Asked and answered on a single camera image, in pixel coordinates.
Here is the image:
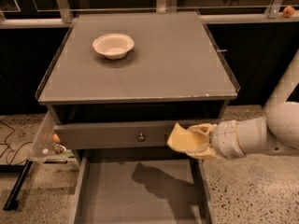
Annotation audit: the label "yellow sponge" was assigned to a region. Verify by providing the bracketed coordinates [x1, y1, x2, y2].
[167, 123, 209, 152]

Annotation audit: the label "black floor cables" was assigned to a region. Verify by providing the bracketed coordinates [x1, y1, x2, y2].
[0, 119, 34, 166]

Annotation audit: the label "clear acrylic side bin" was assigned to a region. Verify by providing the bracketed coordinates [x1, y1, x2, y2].
[28, 113, 74, 163]

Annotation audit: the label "black metal floor bar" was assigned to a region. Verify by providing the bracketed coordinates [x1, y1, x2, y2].
[1, 160, 33, 211]

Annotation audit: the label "orange fruit on railing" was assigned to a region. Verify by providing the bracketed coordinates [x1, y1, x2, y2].
[282, 6, 295, 18]

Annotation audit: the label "round metal drawer knob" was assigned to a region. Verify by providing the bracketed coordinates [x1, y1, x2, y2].
[137, 133, 146, 142]

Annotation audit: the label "small orange ball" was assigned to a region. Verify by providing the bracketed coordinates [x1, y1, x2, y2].
[53, 133, 61, 143]

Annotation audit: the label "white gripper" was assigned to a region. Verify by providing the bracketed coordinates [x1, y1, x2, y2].
[186, 120, 245, 160]

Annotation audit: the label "grey top drawer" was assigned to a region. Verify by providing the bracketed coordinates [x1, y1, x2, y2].
[54, 119, 210, 149]

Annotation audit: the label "aluminium frame railing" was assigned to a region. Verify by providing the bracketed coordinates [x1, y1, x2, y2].
[0, 0, 299, 28]

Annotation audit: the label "white paper bowl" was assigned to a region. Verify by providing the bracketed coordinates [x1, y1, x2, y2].
[93, 34, 135, 60]

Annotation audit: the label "grey drawer cabinet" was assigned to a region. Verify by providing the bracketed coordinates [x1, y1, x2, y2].
[35, 10, 241, 224]

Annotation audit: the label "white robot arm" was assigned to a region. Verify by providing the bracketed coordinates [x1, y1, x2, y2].
[186, 51, 299, 159]

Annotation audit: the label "grey open middle drawer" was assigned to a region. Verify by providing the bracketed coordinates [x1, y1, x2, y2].
[68, 150, 213, 224]

